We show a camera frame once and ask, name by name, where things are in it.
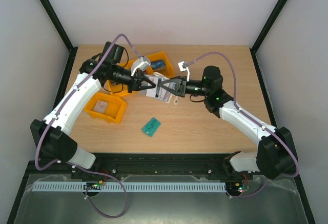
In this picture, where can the blue card stack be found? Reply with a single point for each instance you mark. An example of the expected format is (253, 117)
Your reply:
(158, 65)

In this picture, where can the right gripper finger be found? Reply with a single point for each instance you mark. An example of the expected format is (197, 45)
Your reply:
(168, 83)
(164, 91)

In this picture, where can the yellow bin with pink cards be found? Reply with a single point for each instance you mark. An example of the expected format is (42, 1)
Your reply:
(115, 109)

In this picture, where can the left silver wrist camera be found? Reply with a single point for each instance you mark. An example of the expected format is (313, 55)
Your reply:
(141, 64)

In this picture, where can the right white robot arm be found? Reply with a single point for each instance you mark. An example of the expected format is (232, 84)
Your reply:
(273, 156)

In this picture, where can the beige leather card holder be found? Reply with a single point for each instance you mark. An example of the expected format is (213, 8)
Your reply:
(151, 92)

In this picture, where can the pink floral card stack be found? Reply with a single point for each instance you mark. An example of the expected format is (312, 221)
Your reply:
(100, 106)

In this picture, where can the teal VIP card stack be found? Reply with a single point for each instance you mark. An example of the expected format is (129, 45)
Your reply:
(151, 126)

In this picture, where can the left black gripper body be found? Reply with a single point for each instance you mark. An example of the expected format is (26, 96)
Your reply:
(137, 81)

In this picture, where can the right black frame post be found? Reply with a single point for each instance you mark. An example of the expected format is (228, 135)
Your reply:
(268, 25)

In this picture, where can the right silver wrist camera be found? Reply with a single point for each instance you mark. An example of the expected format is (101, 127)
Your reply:
(183, 67)

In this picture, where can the yellow bin with blue cards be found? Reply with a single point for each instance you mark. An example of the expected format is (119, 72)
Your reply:
(168, 72)

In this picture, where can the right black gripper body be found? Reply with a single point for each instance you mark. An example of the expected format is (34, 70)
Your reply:
(181, 86)

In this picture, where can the yellow bin with black cards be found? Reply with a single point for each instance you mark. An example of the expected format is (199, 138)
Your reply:
(116, 89)

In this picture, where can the left black frame post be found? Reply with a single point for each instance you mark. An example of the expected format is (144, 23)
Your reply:
(57, 24)

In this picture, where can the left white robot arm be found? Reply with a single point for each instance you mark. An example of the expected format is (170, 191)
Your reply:
(51, 135)

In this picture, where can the black aluminium frame rail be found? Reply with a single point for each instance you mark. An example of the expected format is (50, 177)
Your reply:
(211, 166)

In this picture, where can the white slotted cable duct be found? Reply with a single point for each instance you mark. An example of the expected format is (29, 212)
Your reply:
(131, 187)

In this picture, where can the black frame post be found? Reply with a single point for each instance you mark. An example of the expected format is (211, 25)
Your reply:
(268, 25)
(57, 24)

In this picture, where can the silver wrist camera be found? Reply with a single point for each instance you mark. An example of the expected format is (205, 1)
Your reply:
(183, 67)
(141, 64)

